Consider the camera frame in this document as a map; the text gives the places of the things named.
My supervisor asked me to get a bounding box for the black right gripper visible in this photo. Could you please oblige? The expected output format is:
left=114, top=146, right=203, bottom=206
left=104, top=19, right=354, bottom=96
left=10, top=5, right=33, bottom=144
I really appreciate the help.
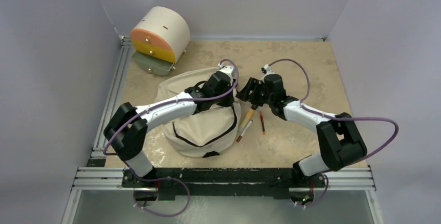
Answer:
left=236, top=77, right=274, bottom=107

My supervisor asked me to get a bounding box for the beige canvas backpack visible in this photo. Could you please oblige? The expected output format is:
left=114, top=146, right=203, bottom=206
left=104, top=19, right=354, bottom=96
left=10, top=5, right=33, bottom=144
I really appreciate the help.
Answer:
left=155, top=68, right=242, bottom=158

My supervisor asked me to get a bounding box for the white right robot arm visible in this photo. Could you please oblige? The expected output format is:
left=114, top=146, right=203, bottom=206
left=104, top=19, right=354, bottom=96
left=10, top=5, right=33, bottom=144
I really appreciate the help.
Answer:
left=236, top=74, right=367, bottom=186

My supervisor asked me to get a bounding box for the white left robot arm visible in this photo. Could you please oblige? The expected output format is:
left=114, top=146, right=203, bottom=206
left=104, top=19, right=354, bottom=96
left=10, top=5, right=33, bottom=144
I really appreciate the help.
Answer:
left=103, top=65, right=237, bottom=187

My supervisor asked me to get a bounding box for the yellow orange highlighter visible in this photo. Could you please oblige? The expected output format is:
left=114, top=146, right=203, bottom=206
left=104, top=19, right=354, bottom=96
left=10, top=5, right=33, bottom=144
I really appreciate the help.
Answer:
left=238, top=108, right=255, bottom=132

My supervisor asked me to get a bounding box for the thin red pen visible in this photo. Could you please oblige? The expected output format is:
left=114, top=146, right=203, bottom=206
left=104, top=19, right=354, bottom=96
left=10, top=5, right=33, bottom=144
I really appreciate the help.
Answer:
left=260, top=108, right=266, bottom=135

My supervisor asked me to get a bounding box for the white brown marker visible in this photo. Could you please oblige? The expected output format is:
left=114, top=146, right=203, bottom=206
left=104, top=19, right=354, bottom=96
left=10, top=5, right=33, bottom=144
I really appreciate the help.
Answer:
left=236, top=120, right=253, bottom=142

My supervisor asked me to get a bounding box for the round drawer cabinet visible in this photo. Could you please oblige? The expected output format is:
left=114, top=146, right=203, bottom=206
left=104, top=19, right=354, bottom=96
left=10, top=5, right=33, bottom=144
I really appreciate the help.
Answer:
left=130, top=6, right=190, bottom=76

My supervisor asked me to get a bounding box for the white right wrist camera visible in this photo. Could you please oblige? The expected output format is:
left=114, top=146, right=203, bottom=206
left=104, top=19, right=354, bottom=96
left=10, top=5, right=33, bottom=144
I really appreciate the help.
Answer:
left=261, top=64, right=275, bottom=80

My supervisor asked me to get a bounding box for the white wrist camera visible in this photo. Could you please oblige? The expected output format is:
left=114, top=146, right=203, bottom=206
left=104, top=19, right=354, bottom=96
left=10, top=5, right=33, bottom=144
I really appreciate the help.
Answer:
left=218, top=63, right=236, bottom=79
left=261, top=64, right=275, bottom=80

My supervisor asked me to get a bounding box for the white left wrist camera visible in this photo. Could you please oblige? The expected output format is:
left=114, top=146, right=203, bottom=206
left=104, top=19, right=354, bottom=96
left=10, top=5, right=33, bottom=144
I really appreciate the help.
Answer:
left=218, top=63, right=236, bottom=79

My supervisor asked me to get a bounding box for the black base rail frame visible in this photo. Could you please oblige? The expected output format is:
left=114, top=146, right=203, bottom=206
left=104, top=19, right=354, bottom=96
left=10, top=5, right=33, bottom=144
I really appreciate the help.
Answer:
left=70, top=166, right=376, bottom=204

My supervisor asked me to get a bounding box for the aluminium side rail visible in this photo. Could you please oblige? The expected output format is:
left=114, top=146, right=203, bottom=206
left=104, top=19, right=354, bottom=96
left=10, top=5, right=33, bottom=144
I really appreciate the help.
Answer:
left=90, top=36, right=134, bottom=159

